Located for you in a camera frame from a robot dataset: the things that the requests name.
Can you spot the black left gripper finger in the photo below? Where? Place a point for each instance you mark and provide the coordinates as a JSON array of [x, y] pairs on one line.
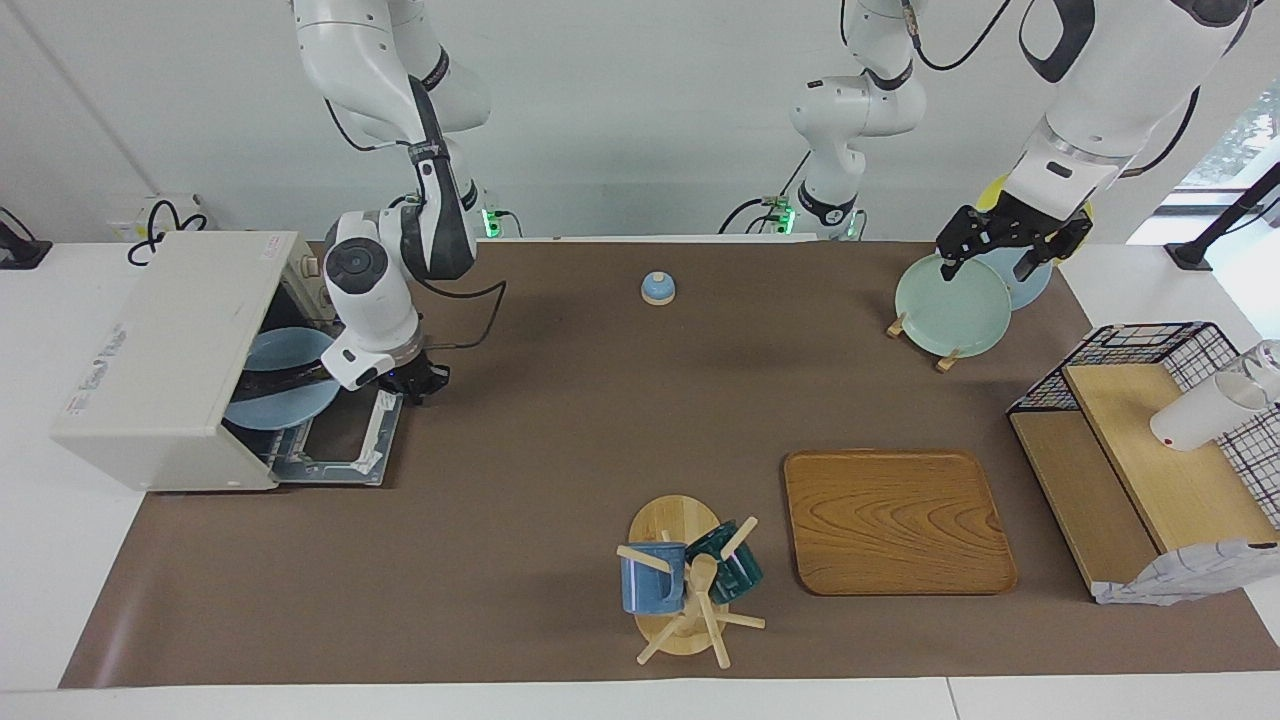
[[1030, 265], [951, 265]]

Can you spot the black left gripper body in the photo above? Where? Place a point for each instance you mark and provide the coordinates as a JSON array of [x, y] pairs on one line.
[[1010, 228]]

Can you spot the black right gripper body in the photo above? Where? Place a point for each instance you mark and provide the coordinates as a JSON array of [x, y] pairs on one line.
[[415, 378]]

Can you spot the white toaster oven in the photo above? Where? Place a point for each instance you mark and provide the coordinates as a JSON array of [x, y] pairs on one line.
[[160, 350]]

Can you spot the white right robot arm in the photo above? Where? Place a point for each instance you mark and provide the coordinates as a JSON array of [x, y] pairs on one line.
[[365, 270]]

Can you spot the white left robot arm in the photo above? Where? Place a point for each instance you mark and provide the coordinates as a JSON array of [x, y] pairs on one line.
[[1100, 90]]

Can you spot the light blue racked plate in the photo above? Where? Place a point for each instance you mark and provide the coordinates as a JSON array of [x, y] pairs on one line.
[[1030, 290]]

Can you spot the yellow plate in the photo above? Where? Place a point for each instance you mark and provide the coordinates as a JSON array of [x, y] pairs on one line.
[[998, 190]]

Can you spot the pale green plate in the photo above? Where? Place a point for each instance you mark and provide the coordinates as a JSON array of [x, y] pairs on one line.
[[950, 305]]

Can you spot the wooden plate rack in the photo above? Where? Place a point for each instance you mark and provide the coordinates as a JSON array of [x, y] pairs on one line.
[[947, 362]]

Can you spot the brown table mat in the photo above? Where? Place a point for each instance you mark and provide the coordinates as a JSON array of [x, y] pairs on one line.
[[560, 500]]

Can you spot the white cup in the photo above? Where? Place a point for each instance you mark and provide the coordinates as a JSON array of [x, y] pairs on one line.
[[1195, 418]]

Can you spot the wooden shelf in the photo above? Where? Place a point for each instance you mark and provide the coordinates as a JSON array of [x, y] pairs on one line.
[[1170, 480]]

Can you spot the clear glass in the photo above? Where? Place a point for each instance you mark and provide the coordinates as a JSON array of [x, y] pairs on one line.
[[1268, 365]]

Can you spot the small blue-topped bell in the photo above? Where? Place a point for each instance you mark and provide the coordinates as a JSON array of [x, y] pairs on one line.
[[658, 290]]

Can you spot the wooden serving tray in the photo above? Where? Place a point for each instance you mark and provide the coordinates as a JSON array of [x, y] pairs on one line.
[[900, 520]]

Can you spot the wooden mug tree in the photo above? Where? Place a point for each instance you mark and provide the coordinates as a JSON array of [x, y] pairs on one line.
[[672, 520]]

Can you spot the blue mug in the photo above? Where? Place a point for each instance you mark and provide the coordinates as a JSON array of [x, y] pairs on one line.
[[645, 590]]

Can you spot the white power socket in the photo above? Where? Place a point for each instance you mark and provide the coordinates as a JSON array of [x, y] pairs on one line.
[[125, 215]]

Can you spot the white patterned cloth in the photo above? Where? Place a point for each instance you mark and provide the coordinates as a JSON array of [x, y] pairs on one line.
[[1170, 580]]

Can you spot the dark green mug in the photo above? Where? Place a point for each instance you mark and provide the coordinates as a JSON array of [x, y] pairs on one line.
[[740, 575]]

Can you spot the black table clamp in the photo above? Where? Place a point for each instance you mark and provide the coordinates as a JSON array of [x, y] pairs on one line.
[[25, 255]]

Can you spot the black camera stand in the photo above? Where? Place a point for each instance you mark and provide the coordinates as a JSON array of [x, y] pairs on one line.
[[1190, 255]]

